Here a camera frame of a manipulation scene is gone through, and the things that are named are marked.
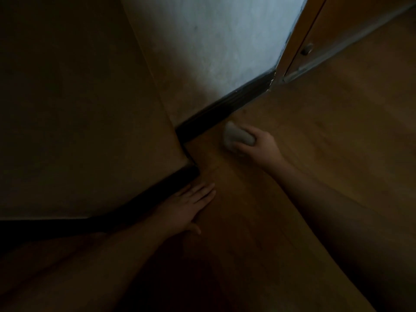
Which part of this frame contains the person's left hand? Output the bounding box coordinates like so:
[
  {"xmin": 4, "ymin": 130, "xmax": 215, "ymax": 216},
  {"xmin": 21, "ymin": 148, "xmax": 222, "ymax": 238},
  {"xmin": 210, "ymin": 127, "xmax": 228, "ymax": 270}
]
[{"xmin": 153, "ymin": 182, "xmax": 218, "ymax": 237}]

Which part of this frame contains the person's right hand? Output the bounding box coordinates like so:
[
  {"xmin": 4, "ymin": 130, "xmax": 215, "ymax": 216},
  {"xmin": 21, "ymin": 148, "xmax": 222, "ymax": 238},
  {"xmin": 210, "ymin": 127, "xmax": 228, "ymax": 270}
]
[{"xmin": 231, "ymin": 123, "xmax": 286, "ymax": 172}]

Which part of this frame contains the grey cleaning cloth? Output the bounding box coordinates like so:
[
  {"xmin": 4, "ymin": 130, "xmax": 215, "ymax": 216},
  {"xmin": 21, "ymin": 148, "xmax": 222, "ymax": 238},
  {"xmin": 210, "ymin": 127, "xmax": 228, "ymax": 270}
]
[{"xmin": 222, "ymin": 121, "xmax": 257, "ymax": 150}]

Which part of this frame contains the person's right forearm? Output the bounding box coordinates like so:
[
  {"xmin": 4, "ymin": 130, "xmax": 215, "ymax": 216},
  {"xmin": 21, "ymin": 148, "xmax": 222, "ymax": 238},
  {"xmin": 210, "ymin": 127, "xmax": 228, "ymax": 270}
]
[{"xmin": 268, "ymin": 162, "xmax": 416, "ymax": 312}]

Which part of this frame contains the person's left forearm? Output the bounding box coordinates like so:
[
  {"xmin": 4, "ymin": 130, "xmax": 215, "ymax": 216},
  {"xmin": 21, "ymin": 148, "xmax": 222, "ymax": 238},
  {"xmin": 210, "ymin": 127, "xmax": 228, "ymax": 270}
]
[{"xmin": 0, "ymin": 221, "xmax": 173, "ymax": 312}]

